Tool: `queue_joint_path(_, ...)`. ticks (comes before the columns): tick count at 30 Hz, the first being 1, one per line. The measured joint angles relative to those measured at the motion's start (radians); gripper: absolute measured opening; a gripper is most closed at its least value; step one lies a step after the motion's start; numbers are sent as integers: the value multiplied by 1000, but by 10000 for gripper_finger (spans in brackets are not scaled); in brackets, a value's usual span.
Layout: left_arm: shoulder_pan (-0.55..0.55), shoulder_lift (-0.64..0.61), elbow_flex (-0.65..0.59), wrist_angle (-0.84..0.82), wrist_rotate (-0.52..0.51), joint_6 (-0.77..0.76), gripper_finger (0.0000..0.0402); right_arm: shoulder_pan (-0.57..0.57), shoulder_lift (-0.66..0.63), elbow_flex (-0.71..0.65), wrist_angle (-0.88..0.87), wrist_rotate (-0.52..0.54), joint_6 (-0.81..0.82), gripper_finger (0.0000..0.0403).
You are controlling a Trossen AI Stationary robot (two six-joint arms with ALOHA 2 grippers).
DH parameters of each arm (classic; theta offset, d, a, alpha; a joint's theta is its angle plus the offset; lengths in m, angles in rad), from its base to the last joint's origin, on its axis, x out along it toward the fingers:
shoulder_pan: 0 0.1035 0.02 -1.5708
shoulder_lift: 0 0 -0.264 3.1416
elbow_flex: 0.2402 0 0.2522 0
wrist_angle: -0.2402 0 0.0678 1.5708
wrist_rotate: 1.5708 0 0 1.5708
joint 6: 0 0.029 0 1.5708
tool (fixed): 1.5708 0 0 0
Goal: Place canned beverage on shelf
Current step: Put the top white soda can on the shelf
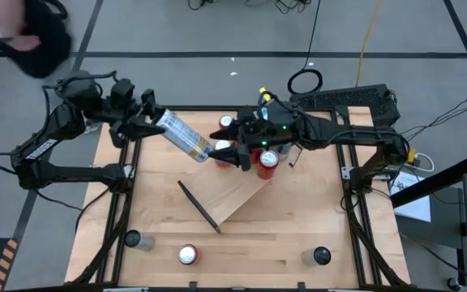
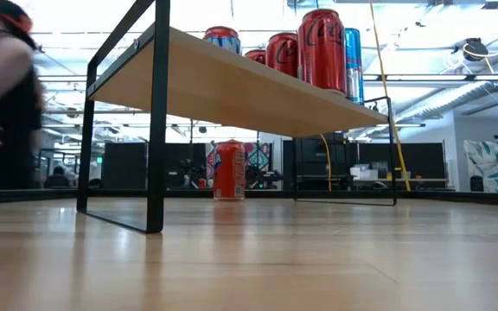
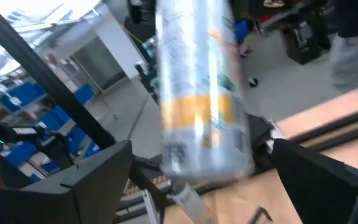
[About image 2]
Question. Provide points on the orange soda can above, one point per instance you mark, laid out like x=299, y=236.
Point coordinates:
x=229, y=170

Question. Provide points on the red cola can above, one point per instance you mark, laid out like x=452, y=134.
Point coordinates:
x=255, y=55
x=282, y=54
x=322, y=49

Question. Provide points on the silver blue energy drink can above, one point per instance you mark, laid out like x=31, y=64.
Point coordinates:
x=355, y=65

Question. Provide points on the black cabinet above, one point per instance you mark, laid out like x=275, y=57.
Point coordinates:
x=309, y=151

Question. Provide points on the white box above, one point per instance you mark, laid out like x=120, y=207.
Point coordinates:
x=363, y=173

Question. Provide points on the black partition panel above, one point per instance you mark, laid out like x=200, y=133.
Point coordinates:
x=422, y=157
x=123, y=166

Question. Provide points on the person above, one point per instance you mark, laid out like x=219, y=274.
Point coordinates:
x=56, y=178
x=7, y=108

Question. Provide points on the black bin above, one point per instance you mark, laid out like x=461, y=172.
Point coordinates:
x=476, y=184

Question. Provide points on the teal white patterned cloth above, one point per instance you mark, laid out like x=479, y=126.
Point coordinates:
x=495, y=164

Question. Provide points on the colourful wall poster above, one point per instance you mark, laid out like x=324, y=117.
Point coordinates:
x=258, y=155

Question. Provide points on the wooden shelf black metal frame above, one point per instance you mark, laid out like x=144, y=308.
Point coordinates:
x=231, y=86

